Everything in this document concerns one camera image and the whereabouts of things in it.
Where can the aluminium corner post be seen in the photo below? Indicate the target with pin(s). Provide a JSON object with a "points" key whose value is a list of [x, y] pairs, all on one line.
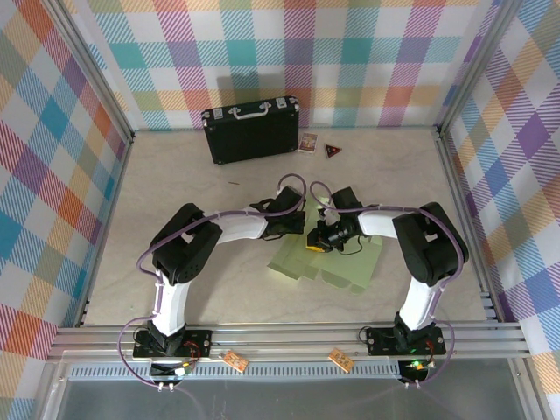
{"points": [[477, 65], [93, 65]]}

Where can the small green circuit board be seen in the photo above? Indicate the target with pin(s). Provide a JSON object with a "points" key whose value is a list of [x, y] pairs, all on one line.
{"points": [[415, 364], [186, 369]]}

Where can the small picture card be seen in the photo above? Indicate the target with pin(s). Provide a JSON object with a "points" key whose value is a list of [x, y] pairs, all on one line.
{"points": [[307, 142]]}

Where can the aluminium left corner post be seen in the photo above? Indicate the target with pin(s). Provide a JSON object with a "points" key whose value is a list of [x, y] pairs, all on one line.
{"points": [[93, 65]]}

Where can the aluminium front frame rail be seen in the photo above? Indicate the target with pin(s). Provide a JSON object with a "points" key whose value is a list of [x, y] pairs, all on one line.
{"points": [[284, 339]]}

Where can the aluminium right corner post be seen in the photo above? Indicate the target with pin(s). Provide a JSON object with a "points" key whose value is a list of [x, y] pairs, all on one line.
{"points": [[477, 65]]}

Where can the black red triangular patch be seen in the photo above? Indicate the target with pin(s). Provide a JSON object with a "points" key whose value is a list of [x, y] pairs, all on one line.
{"points": [[331, 151]]}

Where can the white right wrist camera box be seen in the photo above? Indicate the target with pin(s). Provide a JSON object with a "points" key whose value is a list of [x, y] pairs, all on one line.
{"points": [[322, 212]]}

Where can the light green paper box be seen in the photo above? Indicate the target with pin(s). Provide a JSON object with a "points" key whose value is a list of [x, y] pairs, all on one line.
{"points": [[345, 267]]}

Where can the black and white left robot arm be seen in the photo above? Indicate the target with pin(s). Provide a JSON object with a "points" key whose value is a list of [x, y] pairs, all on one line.
{"points": [[184, 249]]}

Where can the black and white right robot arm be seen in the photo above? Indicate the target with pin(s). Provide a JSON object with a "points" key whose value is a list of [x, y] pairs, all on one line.
{"points": [[429, 249]]}

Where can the aluminium right side rail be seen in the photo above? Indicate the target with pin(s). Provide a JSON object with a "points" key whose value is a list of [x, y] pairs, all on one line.
{"points": [[460, 197]]}

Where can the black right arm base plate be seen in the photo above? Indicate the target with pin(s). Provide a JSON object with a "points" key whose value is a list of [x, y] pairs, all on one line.
{"points": [[378, 341]]}

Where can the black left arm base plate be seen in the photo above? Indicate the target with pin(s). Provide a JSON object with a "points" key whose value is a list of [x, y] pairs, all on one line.
{"points": [[199, 339]]}

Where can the orange printed tag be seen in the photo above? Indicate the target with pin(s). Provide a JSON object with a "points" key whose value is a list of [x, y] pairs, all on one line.
{"points": [[340, 359], [235, 361]]}

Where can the aluminium left side rail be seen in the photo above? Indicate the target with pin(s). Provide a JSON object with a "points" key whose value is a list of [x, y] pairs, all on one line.
{"points": [[114, 197]]}

